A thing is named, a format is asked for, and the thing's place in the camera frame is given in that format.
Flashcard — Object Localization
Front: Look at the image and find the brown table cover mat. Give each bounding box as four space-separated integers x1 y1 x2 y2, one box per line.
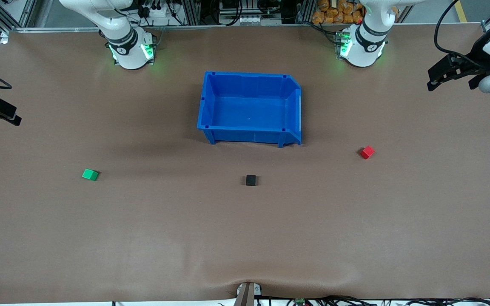
0 23 490 305

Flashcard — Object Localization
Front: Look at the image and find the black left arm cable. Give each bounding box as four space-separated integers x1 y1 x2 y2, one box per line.
434 0 490 69

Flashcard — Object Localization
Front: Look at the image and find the blue plastic storage bin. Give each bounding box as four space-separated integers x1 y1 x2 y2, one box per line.
197 71 303 148

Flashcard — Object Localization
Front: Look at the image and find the bundle of black cables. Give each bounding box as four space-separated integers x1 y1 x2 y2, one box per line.
266 295 490 306

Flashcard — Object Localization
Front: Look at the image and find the pile of orange packets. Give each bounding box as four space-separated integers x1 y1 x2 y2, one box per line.
312 0 365 25

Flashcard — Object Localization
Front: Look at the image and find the white power strip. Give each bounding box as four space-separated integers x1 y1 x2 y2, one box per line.
141 0 174 20

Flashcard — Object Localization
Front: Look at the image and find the metal clamp bracket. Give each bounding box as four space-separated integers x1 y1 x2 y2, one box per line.
236 281 262 306

